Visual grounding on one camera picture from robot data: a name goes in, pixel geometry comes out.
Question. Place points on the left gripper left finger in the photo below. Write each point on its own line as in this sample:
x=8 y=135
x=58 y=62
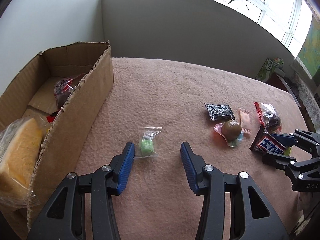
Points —
x=63 y=216

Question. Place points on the landscape painting scroll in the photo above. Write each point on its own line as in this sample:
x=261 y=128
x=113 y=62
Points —
x=309 y=53

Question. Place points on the small green jelly candy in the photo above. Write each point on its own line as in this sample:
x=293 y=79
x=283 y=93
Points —
x=147 y=142

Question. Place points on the bagged sliced bread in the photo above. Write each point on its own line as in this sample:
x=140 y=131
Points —
x=20 y=146

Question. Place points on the green printed bag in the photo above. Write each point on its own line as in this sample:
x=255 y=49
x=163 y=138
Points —
x=268 y=69

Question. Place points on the clear dark jujube bag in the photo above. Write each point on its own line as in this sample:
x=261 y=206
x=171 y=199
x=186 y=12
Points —
x=268 y=117

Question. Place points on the green quail egg pouch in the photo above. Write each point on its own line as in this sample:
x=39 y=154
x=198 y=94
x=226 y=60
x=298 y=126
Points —
x=287 y=151

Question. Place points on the braised egg clear wrapper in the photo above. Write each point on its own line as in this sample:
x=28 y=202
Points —
x=230 y=131

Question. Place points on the white lace table cover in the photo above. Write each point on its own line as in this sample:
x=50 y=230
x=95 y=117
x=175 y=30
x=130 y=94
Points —
x=308 y=101

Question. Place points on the Snickers bar Chinese label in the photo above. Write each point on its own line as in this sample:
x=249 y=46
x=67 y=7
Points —
x=264 y=142

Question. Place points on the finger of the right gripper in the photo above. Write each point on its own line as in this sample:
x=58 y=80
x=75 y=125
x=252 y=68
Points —
x=281 y=162
x=304 y=140

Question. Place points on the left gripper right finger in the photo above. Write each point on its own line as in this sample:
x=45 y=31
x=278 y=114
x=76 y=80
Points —
x=252 y=215

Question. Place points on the small black candy packet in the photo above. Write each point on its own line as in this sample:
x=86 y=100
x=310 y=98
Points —
x=219 y=112

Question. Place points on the pink table cloth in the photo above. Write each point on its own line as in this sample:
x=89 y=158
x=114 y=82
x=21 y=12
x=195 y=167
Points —
x=157 y=202

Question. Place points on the small pink candy packet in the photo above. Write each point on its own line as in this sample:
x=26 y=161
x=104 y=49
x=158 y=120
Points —
x=245 y=121

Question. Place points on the brown cardboard box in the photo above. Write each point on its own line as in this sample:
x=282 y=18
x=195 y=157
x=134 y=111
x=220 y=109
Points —
x=31 y=91

